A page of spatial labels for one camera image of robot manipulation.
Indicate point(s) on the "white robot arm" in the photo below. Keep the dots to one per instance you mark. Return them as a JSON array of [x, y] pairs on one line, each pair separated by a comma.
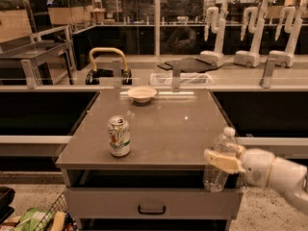
[[289, 179]]

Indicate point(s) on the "wooden planter box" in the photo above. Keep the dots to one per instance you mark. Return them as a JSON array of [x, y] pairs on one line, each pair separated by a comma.
[[72, 15]]

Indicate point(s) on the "grey metal side table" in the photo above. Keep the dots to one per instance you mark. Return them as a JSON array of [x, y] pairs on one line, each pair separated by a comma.
[[48, 60]]

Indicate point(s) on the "wire basket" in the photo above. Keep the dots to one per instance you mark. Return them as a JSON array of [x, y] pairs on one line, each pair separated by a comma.
[[56, 218]]

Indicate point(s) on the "green white soda can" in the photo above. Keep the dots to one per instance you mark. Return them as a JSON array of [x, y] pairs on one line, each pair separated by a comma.
[[119, 136]]

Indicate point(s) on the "clear plastic water bottle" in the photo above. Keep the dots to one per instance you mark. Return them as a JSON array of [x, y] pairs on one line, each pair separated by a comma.
[[217, 166]]

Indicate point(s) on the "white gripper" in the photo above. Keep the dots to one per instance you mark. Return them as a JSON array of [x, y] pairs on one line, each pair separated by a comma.
[[257, 167]]

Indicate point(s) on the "white background robot right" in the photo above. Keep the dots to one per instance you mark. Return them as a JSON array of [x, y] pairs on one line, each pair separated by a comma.
[[290, 20]]

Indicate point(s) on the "white background robot middle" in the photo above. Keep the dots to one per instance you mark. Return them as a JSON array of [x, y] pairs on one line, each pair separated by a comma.
[[253, 22]]

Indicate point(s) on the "white bowl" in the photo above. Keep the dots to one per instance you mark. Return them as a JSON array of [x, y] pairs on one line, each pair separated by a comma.
[[141, 94]]

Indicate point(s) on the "grey drawer with black handle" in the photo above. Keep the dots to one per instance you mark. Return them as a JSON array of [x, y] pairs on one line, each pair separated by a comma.
[[152, 203]]

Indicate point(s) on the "clear plastic bin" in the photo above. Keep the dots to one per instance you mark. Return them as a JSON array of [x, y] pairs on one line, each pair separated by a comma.
[[185, 79]]

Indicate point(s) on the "green snack bag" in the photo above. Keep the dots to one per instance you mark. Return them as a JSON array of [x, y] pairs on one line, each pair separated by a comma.
[[33, 220]]

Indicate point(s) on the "black floor mat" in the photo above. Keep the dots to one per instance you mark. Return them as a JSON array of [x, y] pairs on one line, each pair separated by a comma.
[[188, 65]]

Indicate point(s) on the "grey counter cabinet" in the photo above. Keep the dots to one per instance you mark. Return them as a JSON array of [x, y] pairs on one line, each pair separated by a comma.
[[168, 137]]

